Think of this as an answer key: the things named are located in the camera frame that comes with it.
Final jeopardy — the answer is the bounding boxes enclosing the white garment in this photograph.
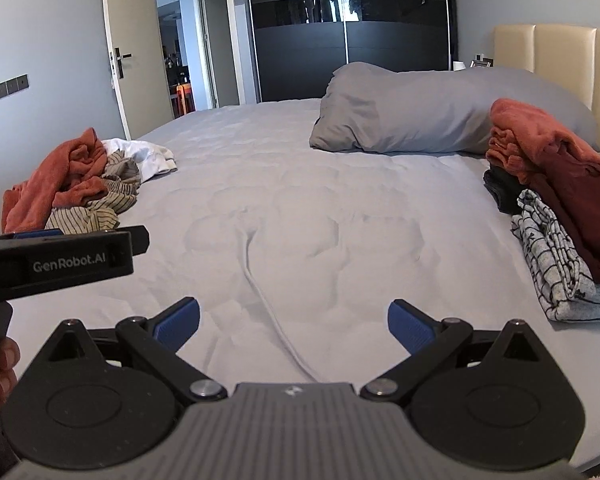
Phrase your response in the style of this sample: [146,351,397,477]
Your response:
[101,138,179,184]

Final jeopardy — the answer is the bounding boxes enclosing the beige striped garment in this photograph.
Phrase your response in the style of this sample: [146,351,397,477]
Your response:
[45,152,142,235]

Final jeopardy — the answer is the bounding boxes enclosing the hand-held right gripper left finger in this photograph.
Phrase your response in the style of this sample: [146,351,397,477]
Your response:
[47,296,229,402]

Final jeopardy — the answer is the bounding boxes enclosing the black garment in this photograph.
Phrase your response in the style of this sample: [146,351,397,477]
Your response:
[482,169,525,215]

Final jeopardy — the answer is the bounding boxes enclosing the orange fleece garment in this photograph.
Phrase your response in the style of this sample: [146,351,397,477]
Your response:
[486,98,600,186]

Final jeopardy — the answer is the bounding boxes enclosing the orange chair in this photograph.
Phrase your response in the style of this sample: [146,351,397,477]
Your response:
[175,84,194,117]

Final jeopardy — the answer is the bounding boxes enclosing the white cable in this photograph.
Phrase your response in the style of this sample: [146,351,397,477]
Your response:
[240,227,327,384]

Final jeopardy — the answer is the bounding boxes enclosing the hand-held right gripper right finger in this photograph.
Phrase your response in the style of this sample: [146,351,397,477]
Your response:
[359,298,541,403]

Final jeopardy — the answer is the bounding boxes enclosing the black door handle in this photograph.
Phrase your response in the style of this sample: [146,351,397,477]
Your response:
[111,47,134,80]

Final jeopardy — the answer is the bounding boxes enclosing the white door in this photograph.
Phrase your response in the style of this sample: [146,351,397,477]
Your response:
[101,0,177,141]

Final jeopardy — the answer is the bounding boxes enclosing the grey checked garment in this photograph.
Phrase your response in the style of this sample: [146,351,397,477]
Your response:
[511,189,600,321]

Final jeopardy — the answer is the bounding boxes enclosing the maroon garment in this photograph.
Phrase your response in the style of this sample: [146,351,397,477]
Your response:
[527,155,600,285]

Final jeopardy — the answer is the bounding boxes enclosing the bed with grey sheet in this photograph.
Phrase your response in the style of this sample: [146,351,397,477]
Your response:
[0,97,600,473]

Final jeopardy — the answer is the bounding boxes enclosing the cream padded headboard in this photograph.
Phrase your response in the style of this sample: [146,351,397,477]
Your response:
[492,24,600,151]

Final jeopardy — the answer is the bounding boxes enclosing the grey wall switch strip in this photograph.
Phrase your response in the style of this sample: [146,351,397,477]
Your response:
[0,74,30,108]

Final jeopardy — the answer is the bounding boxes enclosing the person's left hand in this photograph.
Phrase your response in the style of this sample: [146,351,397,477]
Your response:
[0,336,22,412]

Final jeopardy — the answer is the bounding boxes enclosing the crumpled orange garment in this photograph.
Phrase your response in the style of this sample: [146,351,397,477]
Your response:
[1,127,110,234]

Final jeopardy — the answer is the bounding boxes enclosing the grey pillow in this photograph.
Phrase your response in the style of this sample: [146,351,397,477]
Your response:
[309,62,600,156]

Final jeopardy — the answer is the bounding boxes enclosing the black sliding wardrobe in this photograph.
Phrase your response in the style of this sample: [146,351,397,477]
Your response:
[242,0,456,104]

